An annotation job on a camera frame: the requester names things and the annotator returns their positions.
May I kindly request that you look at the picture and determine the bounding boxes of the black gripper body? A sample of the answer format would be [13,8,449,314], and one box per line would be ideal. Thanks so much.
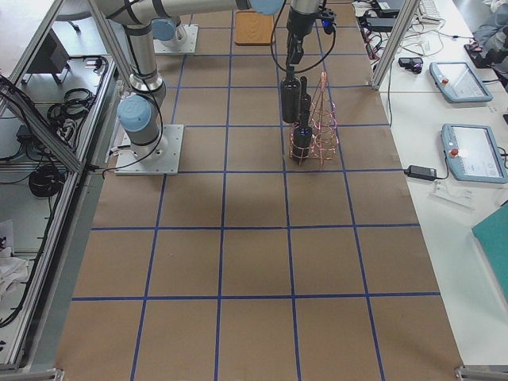
[285,33,304,73]

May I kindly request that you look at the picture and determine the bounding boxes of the dark wine bottle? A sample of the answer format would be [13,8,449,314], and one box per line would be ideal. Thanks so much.
[291,111,313,164]
[299,76,312,123]
[279,71,301,123]

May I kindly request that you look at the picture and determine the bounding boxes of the wooden tray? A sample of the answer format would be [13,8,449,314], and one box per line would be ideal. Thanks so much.
[234,10,274,46]

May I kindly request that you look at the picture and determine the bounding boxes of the far teach pendant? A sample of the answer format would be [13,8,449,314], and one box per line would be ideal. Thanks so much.
[429,62,493,103]

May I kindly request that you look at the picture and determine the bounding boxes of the teach pendant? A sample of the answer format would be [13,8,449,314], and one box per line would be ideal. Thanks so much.
[441,124,507,184]
[429,62,493,103]

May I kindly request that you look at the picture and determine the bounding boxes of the black power adapter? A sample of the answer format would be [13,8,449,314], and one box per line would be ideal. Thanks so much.
[404,165,437,181]

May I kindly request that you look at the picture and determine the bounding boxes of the near teach pendant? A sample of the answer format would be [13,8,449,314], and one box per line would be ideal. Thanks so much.
[441,124,507,184]

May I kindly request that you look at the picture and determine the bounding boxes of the teal board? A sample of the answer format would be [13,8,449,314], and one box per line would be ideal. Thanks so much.
[472,206,507,262]

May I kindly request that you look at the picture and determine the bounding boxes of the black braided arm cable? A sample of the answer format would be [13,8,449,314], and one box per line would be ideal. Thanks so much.
[270,0,338,80]

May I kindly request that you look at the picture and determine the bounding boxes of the copper wire bottle basket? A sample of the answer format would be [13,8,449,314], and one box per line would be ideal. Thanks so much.
[290,71,339,166]

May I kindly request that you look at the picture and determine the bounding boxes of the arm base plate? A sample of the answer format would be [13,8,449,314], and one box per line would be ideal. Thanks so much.
[114,125,184,175]
[152,20,198,56]

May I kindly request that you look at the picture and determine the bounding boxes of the aluminium frame post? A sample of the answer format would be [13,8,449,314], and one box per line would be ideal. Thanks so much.
[371,0,419,90]

